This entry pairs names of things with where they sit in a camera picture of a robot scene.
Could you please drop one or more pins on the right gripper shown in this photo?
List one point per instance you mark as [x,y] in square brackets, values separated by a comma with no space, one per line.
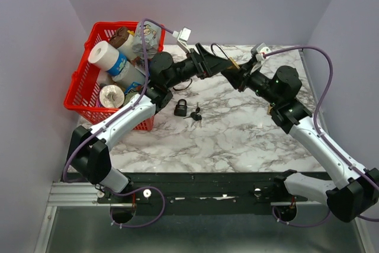
[240,80]

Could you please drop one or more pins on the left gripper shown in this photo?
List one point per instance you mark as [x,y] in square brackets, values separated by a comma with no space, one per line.
[207,64]

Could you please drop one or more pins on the brass padlock with keys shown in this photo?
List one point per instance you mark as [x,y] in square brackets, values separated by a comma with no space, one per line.
[234,64]

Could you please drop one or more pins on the black key bunch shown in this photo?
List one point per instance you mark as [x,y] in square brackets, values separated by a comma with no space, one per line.
[195,116]

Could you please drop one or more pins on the black padlock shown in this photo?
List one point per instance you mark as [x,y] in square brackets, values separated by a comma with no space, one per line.
[181,108]

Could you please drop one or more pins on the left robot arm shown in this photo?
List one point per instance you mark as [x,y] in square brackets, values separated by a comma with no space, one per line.
[89,150]

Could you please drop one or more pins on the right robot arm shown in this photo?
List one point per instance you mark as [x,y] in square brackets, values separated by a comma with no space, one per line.
[351,188]

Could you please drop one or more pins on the open brass padlock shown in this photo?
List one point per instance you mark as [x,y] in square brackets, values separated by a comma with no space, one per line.
[269,109]

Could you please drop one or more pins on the white blue labelled bottle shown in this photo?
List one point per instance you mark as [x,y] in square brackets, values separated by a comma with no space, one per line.
[124,73]

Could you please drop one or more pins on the brown chocolate wrapped item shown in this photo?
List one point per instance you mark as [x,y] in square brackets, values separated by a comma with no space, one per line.
[120,36]

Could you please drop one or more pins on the silver foil wrapped roll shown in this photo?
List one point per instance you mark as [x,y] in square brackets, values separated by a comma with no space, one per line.
[111,96]

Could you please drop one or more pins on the white toilet paper roll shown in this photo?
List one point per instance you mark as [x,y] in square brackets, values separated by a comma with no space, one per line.
[103,55]

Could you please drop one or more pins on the red plastic basket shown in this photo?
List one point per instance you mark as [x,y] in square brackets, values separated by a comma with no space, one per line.
[84,90]

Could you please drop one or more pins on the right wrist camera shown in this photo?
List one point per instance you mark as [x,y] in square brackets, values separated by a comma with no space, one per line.
[258,54]

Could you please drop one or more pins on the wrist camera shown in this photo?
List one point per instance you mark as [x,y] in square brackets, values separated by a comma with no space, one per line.
[258,54]
[182,37]

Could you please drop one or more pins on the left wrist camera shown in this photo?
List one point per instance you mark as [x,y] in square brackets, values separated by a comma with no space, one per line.
[182,37]

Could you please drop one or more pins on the black mounting rail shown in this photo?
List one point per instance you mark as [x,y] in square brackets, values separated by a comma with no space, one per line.
[201,193]

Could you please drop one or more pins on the metal table frame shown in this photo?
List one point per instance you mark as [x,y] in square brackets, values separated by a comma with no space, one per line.
[74,221]

